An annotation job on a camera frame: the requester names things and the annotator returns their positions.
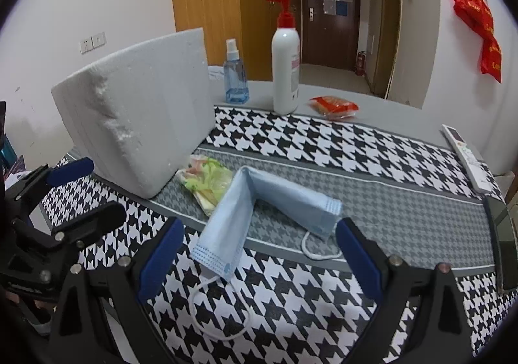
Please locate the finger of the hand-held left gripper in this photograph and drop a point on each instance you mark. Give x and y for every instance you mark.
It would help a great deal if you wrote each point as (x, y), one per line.
(71, 170)
(99, 218)

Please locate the red snack packet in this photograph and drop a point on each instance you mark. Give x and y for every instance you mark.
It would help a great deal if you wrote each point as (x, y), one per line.
(334, 107)

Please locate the green snack packet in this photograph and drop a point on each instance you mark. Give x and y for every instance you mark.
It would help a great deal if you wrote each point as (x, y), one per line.
(206, 182)

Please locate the white wall socket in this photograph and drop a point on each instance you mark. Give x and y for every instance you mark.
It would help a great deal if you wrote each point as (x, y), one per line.
(85, 46)

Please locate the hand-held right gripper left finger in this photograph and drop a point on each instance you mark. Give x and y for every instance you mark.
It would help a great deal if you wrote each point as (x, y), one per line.
(160, 263)

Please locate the blue spray bottle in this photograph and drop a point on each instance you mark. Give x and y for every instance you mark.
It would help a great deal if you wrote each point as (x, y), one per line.
(236, 81)

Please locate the dark brown door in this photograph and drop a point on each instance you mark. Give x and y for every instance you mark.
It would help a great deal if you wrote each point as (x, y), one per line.
(327, 40)

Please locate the white pump bottle red top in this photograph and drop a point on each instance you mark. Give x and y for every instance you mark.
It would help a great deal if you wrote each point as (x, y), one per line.
(285, 68)

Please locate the blue face mask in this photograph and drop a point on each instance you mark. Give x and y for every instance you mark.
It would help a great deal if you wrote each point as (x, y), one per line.
(234, 210)

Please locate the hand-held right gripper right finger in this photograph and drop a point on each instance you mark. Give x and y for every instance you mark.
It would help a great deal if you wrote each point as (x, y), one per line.
(360, 263)

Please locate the red fire extinguisher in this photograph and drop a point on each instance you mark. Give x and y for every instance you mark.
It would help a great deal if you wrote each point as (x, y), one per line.
(360, 64)

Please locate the houndstooth tablecloth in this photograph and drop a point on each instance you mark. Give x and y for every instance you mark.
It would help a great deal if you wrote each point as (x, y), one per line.
(364, 153)

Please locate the red hanging bag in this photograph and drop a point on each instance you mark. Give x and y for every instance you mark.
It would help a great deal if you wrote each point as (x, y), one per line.
(483, 24)

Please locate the white wall switch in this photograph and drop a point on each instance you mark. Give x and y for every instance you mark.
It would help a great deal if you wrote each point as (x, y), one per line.
(98, 39)

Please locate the black smartphone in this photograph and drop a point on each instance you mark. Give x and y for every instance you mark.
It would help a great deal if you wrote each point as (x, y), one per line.
(506, 242)

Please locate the white foam box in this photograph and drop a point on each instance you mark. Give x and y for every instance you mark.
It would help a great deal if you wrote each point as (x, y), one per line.
(145, 113)

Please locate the white remote control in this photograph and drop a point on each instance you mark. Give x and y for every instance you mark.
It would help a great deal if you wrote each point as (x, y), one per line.
(469, 159)

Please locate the wooden side door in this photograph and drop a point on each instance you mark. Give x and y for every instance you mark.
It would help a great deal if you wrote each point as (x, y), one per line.
(388, 24)

